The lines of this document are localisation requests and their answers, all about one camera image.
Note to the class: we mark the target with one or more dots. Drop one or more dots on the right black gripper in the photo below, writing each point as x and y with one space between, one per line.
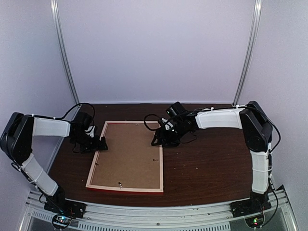
165 139

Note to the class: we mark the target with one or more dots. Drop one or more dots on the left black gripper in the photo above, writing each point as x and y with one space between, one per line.
96 146

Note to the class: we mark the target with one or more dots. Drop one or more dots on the brown backing board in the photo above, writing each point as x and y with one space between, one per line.
127 156

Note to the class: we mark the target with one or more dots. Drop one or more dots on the wooden picture frame red edge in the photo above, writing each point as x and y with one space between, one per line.
161 173

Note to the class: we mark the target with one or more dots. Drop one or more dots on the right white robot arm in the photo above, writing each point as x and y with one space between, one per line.
250 118

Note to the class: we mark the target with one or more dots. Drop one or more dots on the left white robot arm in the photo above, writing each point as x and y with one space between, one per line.
22 135

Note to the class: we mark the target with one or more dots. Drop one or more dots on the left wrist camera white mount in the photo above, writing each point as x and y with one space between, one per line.
91 131

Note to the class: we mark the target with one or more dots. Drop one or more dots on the left aluminium corner post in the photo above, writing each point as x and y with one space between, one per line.
64 57

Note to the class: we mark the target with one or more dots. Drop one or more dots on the aluminium corner post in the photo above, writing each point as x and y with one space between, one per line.
64 57
249 51

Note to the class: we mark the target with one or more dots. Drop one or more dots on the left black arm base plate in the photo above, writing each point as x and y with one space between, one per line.
70 209

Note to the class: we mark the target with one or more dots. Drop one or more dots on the aluminium front rail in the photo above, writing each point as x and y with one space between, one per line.
216 217

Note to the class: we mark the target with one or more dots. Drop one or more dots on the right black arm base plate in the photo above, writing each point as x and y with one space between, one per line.
248 207

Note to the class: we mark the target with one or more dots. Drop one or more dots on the right aluminium corner post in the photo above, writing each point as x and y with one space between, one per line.
249 51

